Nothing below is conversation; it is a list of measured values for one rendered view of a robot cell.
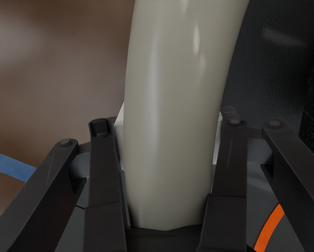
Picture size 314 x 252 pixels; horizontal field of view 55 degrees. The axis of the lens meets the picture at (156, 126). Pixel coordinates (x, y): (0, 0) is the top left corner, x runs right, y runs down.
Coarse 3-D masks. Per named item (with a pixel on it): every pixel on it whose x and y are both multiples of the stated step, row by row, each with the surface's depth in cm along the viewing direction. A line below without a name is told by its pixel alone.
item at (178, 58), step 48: (144, 0) 7; (192, 0) 7; (240, 0) 7; (144, 48) 8; (192, 48) 7; (144, 96) 8; (192, 96) 8; (144, 144) 9; (192, 144) 9; (144, 192) 9; (192, 192) 9
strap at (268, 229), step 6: (276, 210) 124; (282, 210) 123; (270, 216) 125; (276, 216) 125; (282, 216) 125; (270, 222) 126; (276, 222) 126; (264, 228) 128; (270, 228) 128; (264, 234) 129; (270, 234) 129; (258, 240) 131; (264, 240) 130; (258, 246) 132; (264, 246) 132
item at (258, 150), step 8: (224, 112) 18; (232, 112) 18; (224, 120) 17; (248, 128) 16; (256, 128) 16; (248, 136) 15; (256, 136) 15; (248, 144) 15; (256, 144) 15; (264, 144) 15; (248, 152) 15; (256, 152) 15; (264, 152) 15; (272, 152) 15; (248, 160) 16; (256, 160) 15; (264, 160) 15; (272, 160) 15
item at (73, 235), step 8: (120, 168) 110; (88, 176) 129; (88, 184) 96; (88, 192) 93; (80, 200) 89; (80, 208) 86; (72, 216) 82; (80, 216) 83; (128, 216) 91; (72, 224) 80; (80, 224) 81; (128, 224) 88; (64, 232) 77; (72, 232) 78; (80, 232) 79; (64, 240) 75; (72, 240) 76; (80, 240) 77; (56, 248) 72; (64, 248) 73; (72, 248) 74; (80, 248) 75
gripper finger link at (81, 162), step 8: (112, 120) 19; (112, 128) 18; (80, 144) 17; (88, 144) 16; (80, 152) 16; (88, 152) 16; (80, 160) 16; (88, 160) 16; (72, 168) 16; (80, 168) 16; (88, 168) 16; (72, 176) 16; (80, 176) 16
